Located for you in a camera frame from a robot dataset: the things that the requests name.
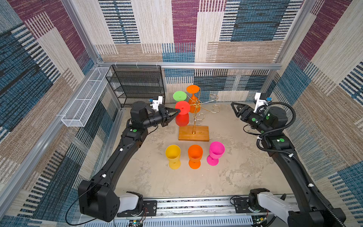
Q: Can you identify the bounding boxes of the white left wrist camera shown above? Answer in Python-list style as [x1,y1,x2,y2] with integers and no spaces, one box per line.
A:
[149,96,163,111]

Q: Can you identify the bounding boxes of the aluminium front rail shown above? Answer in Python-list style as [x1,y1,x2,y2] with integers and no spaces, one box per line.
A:
[72,196,287,227]

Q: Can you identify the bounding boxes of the gold wire wine glass rack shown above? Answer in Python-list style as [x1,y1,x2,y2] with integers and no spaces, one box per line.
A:
[178,89,220,142]

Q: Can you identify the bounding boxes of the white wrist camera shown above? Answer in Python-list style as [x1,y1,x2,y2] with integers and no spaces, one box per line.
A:
[149,96,163,111]
[253,92,272,114]

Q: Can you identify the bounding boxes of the magenta wine glass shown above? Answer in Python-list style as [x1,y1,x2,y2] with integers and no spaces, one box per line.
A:
[207,141,225,166]

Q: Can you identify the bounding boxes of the white wire mesh basket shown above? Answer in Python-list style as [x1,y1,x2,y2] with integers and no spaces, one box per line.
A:
[61,67,110,127]

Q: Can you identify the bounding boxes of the orange wine glass back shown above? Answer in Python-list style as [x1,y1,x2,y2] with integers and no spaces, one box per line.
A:
[186,85,200,114]

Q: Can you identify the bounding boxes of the black wire shelf rack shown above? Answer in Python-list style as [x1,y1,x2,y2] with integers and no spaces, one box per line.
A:
[105,65,165,107]

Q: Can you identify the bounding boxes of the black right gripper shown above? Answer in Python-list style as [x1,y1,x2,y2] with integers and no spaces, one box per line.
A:
[230,102,270,135]

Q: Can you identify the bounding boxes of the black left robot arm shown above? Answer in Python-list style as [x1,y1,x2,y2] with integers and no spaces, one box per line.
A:
[78,101,181,222]

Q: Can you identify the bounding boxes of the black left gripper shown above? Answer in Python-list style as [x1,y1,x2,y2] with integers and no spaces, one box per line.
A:
[141,107,179,131]

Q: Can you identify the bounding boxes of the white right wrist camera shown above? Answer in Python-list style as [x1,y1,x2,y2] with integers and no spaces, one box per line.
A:
[253,92,272,114]

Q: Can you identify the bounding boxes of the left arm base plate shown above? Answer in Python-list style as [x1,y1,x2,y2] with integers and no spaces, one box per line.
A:
[116,200,157,218]

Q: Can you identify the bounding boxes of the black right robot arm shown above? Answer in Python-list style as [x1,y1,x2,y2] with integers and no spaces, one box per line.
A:
[231,102,346,227]

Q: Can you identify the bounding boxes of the green wine glass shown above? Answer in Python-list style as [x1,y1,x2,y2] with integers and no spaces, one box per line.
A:
[173,91,187,102]

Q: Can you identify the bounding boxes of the orange wine glass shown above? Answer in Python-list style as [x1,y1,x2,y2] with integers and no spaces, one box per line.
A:
[188,145,203,169]
[186,85,200,114]

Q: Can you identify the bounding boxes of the red wine glass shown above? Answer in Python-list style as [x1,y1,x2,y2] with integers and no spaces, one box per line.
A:
[175,101,191,127]

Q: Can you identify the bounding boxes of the yellow wine glass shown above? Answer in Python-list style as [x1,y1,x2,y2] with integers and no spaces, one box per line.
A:
[165,145,181,170]

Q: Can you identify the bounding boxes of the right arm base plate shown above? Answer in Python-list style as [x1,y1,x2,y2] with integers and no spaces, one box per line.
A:
[230,195,267,213]

